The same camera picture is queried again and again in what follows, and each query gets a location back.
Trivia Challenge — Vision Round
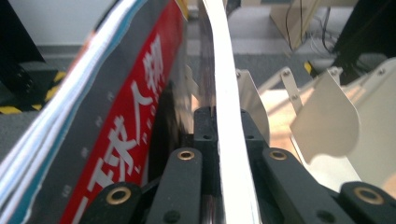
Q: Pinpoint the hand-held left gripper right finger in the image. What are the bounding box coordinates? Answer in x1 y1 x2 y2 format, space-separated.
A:
240 108 271 189

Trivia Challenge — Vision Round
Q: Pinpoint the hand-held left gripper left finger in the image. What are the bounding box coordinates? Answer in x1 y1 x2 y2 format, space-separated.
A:
192 105 221 197

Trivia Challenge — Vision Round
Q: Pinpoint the blue book with white pages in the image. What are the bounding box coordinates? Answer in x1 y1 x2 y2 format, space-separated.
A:
198 0 263 224

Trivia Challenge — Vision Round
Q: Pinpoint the white metal expanding book rack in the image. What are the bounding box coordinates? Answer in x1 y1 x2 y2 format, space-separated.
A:
183 57 396 200

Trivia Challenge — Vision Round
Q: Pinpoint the dark cover book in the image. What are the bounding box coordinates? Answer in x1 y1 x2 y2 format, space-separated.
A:
0 0 189 224

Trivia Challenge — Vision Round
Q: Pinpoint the hazard-striped black stand base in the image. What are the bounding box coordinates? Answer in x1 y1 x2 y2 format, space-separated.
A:
303 60 314 77
0 60 68 116

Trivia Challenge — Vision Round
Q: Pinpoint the light wooden desk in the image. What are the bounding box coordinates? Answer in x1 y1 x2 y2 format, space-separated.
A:
239 0 360 51

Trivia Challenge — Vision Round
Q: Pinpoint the black curtain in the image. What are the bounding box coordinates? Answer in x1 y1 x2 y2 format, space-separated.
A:
0 0 47 74
331 0 396 86

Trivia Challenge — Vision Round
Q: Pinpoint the white panel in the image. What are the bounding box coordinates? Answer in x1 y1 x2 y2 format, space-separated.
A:
8 0 120 47

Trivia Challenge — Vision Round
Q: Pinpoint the black hanging cable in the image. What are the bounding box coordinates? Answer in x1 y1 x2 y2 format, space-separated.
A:
284 0 305 51

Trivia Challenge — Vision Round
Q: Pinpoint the bundle of cables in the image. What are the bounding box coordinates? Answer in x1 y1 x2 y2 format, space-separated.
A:
306 5 340 61

